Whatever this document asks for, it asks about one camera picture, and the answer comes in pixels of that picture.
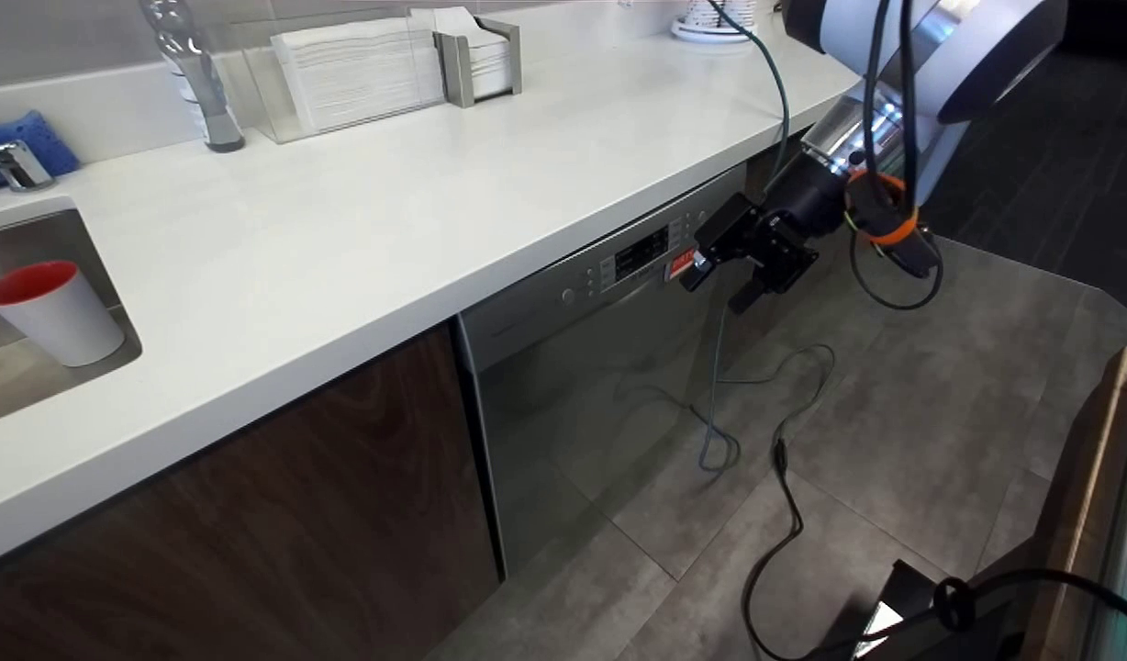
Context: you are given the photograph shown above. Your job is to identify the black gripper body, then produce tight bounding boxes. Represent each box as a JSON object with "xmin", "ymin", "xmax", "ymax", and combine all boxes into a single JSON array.
[{"xmin": 765, "ymin": 142, "xmax": 856, "ymax": 241}]

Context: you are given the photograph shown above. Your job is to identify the stainless steel dishwasher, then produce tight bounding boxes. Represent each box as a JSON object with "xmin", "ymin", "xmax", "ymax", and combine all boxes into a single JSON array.
[{"xmin": 456, "ymin": 162, "xmax": 765, "ymax": 580}]

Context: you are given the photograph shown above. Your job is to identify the white round device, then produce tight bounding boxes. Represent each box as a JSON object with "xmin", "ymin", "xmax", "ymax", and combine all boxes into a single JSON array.
[{"xmin": 669, "ymin": 0, "xmax": 765, "ymax": 52}]

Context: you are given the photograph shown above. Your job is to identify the white folded napkins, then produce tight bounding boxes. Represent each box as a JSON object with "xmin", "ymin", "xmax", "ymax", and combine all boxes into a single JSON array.
[{"xmin": 412, "ymin": 4, "xmax": 517, "ymax": 104}]

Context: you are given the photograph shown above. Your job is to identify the grey metal napkin holder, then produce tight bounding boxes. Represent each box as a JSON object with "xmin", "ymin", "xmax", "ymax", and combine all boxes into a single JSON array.
[{"xmin": 428, "ymin": 11, "xmax": 525, "ymax": 109}]

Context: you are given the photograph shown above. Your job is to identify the white kitchen countertop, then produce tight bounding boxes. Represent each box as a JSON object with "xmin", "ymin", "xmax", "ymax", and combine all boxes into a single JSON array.
[{"xmin": 0, "ymin": 0, "xmax": 866, "ymax": 571}]

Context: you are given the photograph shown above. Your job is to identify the black cart base foot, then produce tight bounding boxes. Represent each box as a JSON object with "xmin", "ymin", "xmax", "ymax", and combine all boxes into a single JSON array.
[{"xmin": 802, "ymin": 555, "xmax": 1033, "ymax": 661}]

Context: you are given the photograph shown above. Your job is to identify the white paper towel stack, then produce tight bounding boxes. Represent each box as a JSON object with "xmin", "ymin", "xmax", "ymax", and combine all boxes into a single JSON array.
[{"xmin": 264, "ymin": 11, "xmax": 451, "ymax": 138}]

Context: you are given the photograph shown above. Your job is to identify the clear plastic water bottle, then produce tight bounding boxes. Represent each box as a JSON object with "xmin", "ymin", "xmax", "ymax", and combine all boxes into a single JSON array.
[{"xmin": 134, "ymin": 0, "xmax": 251, "ymax": 159}]

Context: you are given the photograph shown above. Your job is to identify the white cup with red inside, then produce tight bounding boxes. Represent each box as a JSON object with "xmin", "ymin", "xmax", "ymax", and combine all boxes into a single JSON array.
[{"xmin": 0, "ymin": 255, "xmax": 128, "ymax": 372}]

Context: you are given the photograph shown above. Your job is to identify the blue sponge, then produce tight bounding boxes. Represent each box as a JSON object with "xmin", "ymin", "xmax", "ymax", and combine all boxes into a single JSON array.
[{"xmin": 0, "ymin": 109, "xmax": 83, "ymax": 197}]

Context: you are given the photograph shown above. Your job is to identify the orange cable strap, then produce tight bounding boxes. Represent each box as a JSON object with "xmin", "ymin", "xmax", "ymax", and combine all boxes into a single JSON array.
[{"xmin": 843, "ymin": 164, "xmax": 930, "ymax": 251}]

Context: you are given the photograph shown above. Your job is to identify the blue-green cable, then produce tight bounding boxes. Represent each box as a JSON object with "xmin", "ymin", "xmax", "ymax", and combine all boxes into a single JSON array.
[{"xmin": 654, "ymin": 0, "xmax": 839, "ymax": 479}]

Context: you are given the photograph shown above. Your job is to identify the black floor cable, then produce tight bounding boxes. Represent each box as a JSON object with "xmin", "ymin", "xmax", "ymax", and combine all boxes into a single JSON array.
[{"xmin": 736, "ymin": 438, "xmax": 812, "ymax": 661}]

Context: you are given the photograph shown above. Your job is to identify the black cable with knot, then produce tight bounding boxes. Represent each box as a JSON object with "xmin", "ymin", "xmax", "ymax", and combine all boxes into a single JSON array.
[{"xmin": 930, "ymin": 565, "xmax": 1127, "ymax": 642}]

